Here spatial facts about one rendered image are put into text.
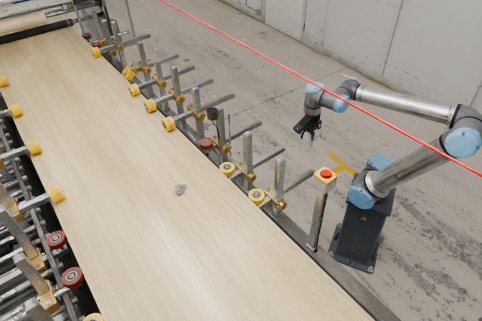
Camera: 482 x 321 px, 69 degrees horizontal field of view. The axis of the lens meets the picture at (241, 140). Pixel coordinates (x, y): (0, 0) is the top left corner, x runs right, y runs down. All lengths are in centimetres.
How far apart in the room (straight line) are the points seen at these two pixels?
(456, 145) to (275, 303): 94
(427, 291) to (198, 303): 169
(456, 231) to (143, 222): 229
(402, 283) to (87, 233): 197
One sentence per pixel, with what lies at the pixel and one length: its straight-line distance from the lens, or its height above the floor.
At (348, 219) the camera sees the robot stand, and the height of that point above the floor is 42.
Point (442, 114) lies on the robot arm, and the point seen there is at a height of 132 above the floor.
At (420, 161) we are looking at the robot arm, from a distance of 174.
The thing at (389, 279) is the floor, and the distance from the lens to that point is 270.
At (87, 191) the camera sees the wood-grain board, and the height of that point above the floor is 90.
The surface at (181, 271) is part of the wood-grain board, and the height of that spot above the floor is 90.
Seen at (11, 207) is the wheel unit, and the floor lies 97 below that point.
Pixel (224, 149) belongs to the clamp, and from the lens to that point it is 207.
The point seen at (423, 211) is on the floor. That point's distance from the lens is 315.
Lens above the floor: 225
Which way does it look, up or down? 40 degrees down
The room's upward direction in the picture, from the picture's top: 2 degrees counter-clockwise
